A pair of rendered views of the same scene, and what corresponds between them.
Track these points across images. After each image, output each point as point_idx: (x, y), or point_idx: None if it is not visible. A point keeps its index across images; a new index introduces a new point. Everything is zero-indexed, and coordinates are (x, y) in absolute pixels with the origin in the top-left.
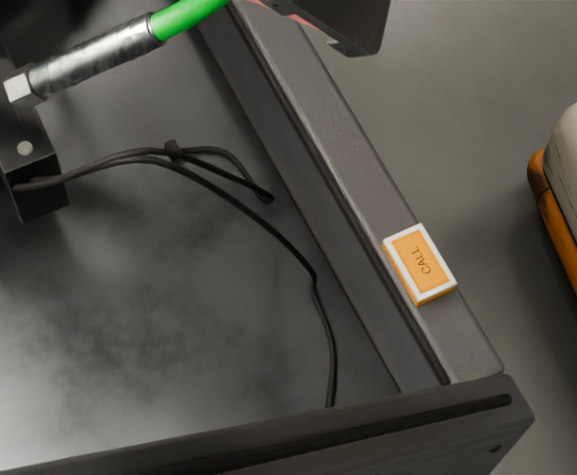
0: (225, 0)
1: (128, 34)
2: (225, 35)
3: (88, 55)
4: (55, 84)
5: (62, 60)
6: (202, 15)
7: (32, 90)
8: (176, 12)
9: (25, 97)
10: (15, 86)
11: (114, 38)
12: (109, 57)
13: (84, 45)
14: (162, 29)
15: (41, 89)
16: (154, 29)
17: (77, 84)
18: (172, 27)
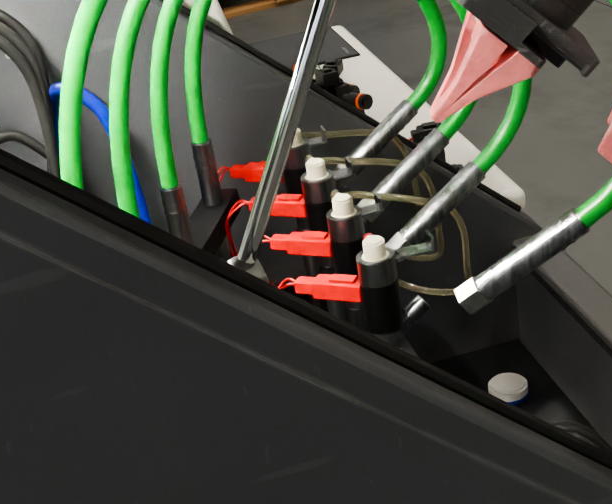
0: None
1: (558, 222)
2: None
3: (525, 248)
4: (497, 279)
5: (503, 259)
6: None
7: (477, 290)
8: (597, 195)
9: (472, 296)
10: (464, 289)
11: (547, 228)
12: (543, 246)
13: (521, 244)
14: (586, 212)
15: (485, 287)
16: (579, 214)
17: (515, 281)
18: (594, 209)
